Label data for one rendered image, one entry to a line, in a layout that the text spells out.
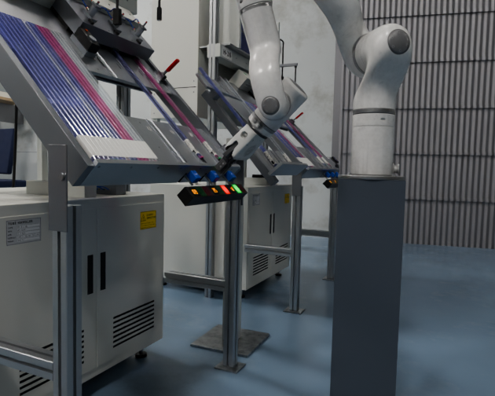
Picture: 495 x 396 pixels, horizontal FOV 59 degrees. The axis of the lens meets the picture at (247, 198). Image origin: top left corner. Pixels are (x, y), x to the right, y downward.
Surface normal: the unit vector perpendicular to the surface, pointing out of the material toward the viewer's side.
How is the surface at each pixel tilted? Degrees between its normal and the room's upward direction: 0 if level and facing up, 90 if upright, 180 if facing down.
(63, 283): 90
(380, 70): 128
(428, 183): 90
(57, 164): 90
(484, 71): 90
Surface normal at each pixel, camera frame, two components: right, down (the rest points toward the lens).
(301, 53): -0.25, 0.06
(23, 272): 0.91, 0.05
